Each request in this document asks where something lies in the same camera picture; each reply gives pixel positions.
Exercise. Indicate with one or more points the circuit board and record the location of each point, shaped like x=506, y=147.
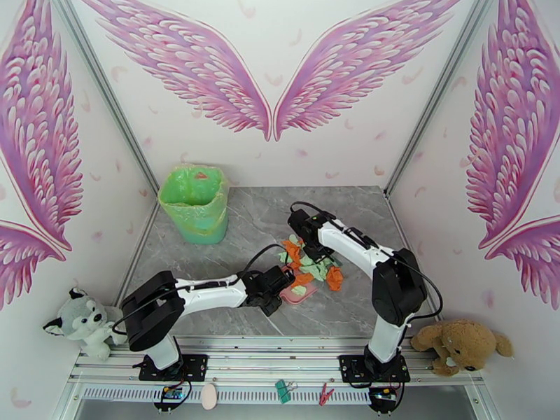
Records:
x=170, y=393
x=384, y=394

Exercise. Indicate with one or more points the right circuit board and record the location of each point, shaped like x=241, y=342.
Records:
x=384, y=394

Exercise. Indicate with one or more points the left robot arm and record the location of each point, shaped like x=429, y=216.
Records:
x=148, y=309

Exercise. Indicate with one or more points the grey husky plush toy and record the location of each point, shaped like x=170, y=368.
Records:
x=87, y=322

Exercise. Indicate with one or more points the green trash bin with bag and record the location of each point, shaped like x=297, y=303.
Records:
x=192, y=213

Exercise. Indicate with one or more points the white perforated strip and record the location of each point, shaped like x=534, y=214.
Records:
x=245, y=393

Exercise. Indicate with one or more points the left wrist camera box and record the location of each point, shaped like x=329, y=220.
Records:
x=276, y=279

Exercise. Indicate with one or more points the brown bear plush toy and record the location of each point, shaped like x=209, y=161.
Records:
x=463, y=344

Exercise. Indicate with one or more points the red clip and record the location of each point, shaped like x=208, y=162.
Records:
x=324, y=393

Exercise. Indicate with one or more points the beige egg-shaped object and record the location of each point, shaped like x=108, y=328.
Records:
x=208, y=396

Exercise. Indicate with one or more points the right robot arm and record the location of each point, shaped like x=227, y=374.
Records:
x=398, y=292

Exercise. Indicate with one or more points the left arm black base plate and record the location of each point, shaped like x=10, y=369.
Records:
x=197, y=366

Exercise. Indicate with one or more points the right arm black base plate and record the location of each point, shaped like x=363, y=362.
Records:
x=350, y=366

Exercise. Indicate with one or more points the aluminium mounting rail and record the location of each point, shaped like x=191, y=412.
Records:
x=271, y=359

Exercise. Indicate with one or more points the pink plastic dustpan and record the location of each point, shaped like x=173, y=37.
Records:
x=306, y=298

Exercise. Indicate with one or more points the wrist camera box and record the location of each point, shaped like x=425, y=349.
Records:
x=297, y=222
x=276, y=279

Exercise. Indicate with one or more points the green paper scrap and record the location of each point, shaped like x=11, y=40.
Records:
x=297, y=238
x=283, y=257
x=299, y=290
x=318, y=272
x=307, y=260

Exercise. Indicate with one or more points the green binder clip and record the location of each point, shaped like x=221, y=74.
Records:
x=283, y=390

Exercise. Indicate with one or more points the left circuit board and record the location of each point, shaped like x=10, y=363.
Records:
x=170, y=393

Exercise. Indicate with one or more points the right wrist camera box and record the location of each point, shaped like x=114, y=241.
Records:
x=297, y=222

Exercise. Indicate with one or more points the aluminium frame post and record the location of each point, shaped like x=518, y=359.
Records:
x=437, y=104
x=105, y=90

